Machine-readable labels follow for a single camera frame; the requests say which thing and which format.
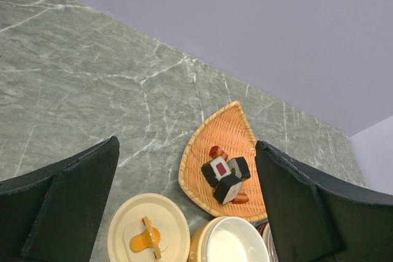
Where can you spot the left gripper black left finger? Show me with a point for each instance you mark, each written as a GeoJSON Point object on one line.
{"type": "Point", "coordinates": [54, 213]}

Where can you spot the strawberry slice far side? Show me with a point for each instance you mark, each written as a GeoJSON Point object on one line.
{"type": "Point", "coordinates": [216, 152]}

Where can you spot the red bowl silver inside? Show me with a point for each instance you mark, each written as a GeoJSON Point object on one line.
{"type": "Point", "coordinates": [266, 234]}

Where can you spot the strawberry slice near bowls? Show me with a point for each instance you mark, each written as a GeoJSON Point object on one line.
{"type": "Point", "coordinates": [240, 198]}

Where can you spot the woven bamboo tray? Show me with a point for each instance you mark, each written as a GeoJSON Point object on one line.
{"type": "Point", "coordinates": [228, 129]}

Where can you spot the sushi roll white centre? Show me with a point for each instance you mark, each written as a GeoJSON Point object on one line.
{"type": "Point", "coordinates": [227, 188]}

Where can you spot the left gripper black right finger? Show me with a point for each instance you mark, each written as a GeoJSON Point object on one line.
{"type": "Point", "coordinates": [315, 216]}

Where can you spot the sushi roll green centre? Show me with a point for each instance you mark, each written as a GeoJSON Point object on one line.
{"type": "Point", "coordinates": [239, 167]}

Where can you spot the sushi roll red centre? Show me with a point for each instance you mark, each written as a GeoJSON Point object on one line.
{"type": "Point", "coordinates": [215, 170]}

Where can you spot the cream lid with orange handle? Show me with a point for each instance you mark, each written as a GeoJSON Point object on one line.
{"type": "Point", "coordinates": [148, 227]}

